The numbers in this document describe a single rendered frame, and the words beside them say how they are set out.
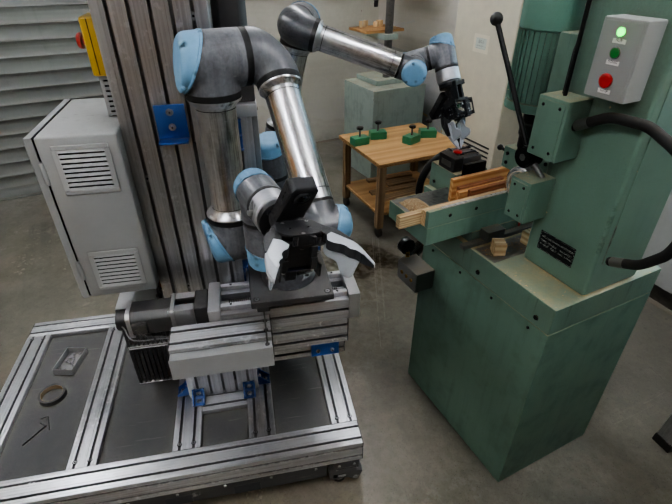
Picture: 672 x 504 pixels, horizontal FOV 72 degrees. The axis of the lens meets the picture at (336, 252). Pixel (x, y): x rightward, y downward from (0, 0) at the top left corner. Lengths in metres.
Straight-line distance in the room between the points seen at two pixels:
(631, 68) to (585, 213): 0.37
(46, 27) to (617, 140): 3.54
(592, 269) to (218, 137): 1.00
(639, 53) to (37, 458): 1.99
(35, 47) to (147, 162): 2.75
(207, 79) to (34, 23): 3.02
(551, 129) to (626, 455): 1.36
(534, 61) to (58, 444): 1.89
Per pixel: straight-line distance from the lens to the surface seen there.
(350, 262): 0.70
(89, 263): 1.44
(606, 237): 1.35
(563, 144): 1.29
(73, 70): 4.02
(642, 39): 1.17
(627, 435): 2.27
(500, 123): 3.06
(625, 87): 1.19
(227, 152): 1.07
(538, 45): 1.46
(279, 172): 1.66
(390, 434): 1.97
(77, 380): 2.10
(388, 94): 3.71
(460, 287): 1.63
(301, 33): 1.52
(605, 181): 1.31
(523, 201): 1.36
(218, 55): 1.01
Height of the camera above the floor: 1.60
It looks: 33 degrees down
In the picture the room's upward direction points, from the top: straight up
